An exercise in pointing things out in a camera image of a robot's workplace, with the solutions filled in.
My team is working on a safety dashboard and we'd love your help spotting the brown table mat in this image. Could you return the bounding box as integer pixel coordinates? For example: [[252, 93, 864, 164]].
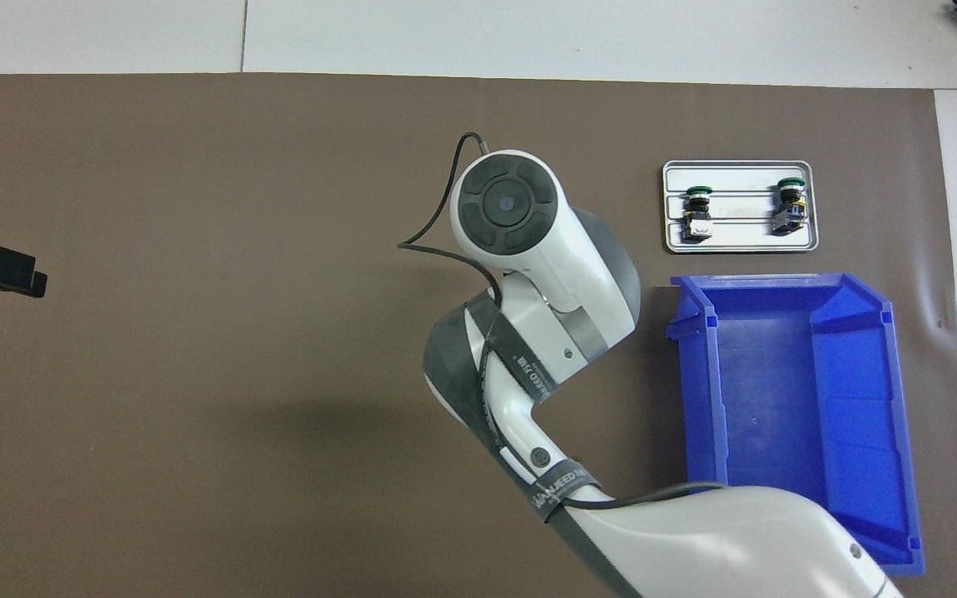
[[0, 73, 957, 598]]

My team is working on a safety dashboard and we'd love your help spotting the silver metal tray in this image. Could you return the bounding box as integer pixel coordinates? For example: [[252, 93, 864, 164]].
[[662, 159, 819, 254]]

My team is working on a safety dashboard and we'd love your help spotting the blue plastic storage bin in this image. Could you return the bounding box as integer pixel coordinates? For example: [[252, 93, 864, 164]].
[[665, 272, 926, 576]]

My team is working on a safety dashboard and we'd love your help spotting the green push button switch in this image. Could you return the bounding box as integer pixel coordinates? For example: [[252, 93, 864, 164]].
[[680, 184, 716, 244], [769, 176, 810, 236]]

